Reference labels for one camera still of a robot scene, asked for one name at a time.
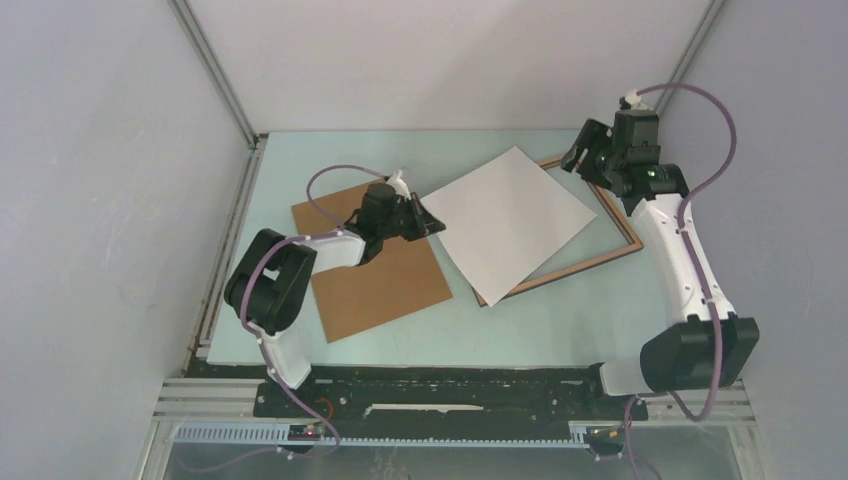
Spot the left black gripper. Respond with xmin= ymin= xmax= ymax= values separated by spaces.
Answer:
xmin=379 ymin=193 xmax=446 ymax=244

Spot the wooden picture frame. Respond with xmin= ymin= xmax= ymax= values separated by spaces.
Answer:
xmin=505 ymin=157 xmax=644 ymax=299

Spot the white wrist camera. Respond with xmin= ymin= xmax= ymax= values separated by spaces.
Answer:
xmin=619 ymin=89 xmax=653 ymax=111
xmin=385 ymin=168 xmax=412 ymax=200

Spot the landscape photo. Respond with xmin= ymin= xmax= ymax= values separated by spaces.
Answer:
xmin=422 ymin=146 xmax=596 ymax=306

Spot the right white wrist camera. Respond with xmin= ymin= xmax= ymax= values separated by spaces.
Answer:
xmin=619 ymin=89 xmax=653 ymax=111

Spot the small green circuit board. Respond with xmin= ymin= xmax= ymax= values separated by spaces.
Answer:
xmin=286 ymin=424 xmax=324 ymax=442

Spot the brown backing board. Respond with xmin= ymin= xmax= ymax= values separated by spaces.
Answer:
xmin=291 ymin=176 xmax=454 ymax=344

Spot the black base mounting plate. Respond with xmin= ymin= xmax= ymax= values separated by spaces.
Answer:
xmin=253 ymin=366 xmax=628 ymax=442

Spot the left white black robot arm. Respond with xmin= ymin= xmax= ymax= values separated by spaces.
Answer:
xmin=224 ymin=177 xmax=446 ymax=417

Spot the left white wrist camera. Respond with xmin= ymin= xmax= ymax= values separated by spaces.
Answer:
xmin=385 ymin=168 xmax=412 ymax=200

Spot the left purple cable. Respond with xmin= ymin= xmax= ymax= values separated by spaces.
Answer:
xmin=178 ymin=164 xmax=405 ymax=475

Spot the aluminium rail frame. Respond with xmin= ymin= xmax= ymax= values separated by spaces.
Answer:
xmin=135 ymin=377 xmax=757 ymax=480

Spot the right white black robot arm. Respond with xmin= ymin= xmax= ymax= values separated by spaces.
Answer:
xmin=560 ymin=109 xmax=760 ymax=418

